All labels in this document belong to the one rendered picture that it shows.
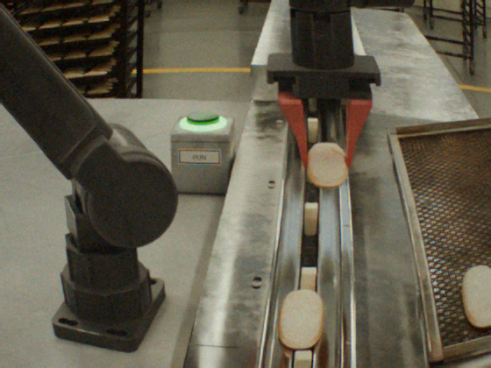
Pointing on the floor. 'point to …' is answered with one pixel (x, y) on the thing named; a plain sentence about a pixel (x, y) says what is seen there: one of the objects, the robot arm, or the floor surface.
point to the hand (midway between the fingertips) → (327, 155)
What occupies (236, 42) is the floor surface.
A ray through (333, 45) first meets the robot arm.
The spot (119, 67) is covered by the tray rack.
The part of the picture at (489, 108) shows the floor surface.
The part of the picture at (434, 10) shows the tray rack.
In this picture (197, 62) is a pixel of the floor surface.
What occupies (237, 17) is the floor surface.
